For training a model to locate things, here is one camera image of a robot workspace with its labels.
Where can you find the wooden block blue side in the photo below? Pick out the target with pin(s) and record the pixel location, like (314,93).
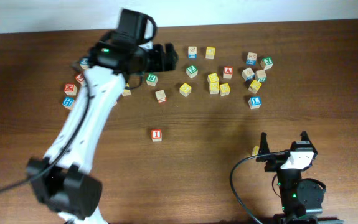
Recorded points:
(248,74)
(192,52)

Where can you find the wooden block green R side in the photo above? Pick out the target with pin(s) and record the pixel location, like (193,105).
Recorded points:
(260,76)

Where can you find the red A block right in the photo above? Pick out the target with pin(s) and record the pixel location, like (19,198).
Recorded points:
(227,72)

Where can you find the green R letter block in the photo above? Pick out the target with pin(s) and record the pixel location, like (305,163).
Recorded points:
(151,79)

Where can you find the green J letter block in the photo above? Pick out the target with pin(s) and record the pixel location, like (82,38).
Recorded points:
(266,63)

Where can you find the yellow block lower right cluster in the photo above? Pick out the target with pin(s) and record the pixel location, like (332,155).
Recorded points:
(224,89)

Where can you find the red I letter block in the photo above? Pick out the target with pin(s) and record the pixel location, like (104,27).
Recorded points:
(156,135)

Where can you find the red M letter block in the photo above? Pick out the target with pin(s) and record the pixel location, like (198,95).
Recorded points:
(70,89)

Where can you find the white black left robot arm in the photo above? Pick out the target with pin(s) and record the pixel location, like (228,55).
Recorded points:
(61,179)

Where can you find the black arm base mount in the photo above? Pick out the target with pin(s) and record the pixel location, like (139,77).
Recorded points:
(282,219)

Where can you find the yellow block upper cluster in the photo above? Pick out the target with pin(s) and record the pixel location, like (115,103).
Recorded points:
(212,78)

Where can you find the red 6 number block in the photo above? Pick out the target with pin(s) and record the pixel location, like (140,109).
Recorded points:
(80,78)

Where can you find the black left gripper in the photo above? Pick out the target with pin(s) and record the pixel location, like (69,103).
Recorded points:
(163,63)

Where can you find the yellow block lower left cluster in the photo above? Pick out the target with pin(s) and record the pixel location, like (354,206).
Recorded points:
(214,88)

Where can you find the yellow top block back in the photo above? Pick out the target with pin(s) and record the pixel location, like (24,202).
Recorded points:
(210,53)

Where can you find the wooden block blue side right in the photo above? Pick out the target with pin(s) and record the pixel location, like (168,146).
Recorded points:
(248,74)

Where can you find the wooden block red side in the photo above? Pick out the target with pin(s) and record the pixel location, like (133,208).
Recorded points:
(160,96)

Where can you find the yellow C letter block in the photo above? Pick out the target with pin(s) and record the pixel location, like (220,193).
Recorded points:
(255,151)

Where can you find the yellow block cluster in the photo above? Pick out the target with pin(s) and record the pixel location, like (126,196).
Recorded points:
(254,86)
(224,89)
(214,88)
(212,78)

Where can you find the yellow block left middle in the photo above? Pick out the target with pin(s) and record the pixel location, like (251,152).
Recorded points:
(126,91)

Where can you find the blue L letter block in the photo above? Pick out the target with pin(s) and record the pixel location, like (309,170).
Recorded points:
(254,102)

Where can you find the blue H block upper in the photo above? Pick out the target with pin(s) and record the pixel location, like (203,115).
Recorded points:
(68,102)

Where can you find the green Z letter block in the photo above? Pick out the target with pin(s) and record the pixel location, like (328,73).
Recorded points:
(192,71)

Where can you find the blue X side block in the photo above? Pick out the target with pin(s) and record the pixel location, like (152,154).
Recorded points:
(251,58)

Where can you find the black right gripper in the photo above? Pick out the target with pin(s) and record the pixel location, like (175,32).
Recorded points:
(275,162)

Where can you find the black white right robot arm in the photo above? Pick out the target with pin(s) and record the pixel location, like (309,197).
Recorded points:
(301,199)

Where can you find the yellow block centre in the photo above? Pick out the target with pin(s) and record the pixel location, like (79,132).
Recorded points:
(185,89)

